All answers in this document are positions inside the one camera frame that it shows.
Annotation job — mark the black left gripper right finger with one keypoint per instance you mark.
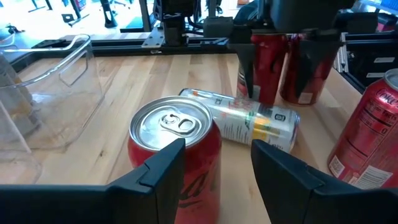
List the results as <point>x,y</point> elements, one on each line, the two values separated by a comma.
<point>311,202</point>

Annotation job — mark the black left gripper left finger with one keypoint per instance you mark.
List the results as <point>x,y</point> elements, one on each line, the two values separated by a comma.
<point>93,205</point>

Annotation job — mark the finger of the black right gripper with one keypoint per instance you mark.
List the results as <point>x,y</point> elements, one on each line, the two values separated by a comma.
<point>247,59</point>
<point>314,59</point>

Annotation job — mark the red Coca-Cola Zero can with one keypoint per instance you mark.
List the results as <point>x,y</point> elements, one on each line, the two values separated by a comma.
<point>287,81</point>
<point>270,62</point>
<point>171,124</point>

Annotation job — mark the Celsius Tropical Vibe can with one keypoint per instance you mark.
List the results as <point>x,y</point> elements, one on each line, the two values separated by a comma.
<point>248,121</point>

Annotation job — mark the clear plastic bin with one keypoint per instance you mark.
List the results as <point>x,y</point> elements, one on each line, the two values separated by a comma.
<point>93,77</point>
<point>18,161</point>

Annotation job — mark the red Darth Vader Coke can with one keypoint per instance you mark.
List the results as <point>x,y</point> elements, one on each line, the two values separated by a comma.
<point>367,133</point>

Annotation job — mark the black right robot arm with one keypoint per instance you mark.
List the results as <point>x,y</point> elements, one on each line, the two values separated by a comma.
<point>175,25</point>

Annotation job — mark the black aluminium table frame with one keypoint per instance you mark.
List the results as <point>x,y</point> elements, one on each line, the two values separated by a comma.
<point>118,48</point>

